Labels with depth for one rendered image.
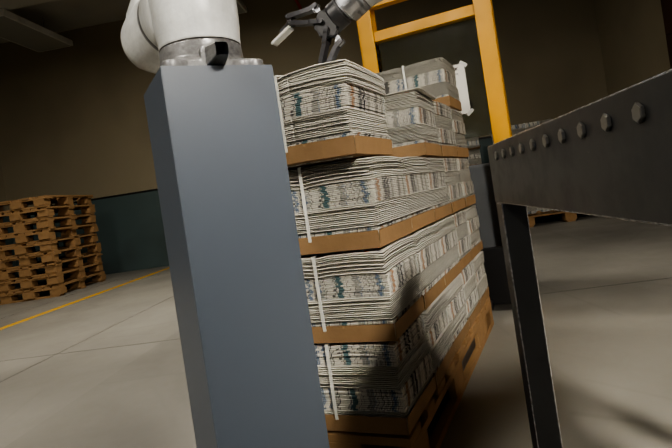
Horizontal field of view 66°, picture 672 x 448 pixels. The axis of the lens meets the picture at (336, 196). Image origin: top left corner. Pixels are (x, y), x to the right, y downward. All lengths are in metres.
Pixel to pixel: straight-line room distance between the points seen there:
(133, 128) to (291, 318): 8.57
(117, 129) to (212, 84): 8.64
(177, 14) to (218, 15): 0.07
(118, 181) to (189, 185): 8.61
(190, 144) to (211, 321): 0.30
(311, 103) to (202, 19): 0.40
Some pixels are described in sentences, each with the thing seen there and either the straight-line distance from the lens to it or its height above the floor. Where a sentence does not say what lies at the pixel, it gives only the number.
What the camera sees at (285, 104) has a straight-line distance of 1.32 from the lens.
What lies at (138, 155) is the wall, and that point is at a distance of 9.35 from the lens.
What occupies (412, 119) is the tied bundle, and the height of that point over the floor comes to 0.96.
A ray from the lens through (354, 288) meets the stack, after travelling 1.31.
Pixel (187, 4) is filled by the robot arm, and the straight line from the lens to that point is 1.00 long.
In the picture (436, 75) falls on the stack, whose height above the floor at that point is 1.21.
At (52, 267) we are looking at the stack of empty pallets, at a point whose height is 0.38.
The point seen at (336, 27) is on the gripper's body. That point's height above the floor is 1.18.
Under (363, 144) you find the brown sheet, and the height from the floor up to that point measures 0.86.
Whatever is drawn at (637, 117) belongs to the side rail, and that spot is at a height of 0.77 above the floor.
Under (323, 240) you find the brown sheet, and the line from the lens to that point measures 1.31.
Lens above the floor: 0.74
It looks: level
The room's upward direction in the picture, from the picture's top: 9 degrees counter-clockwise
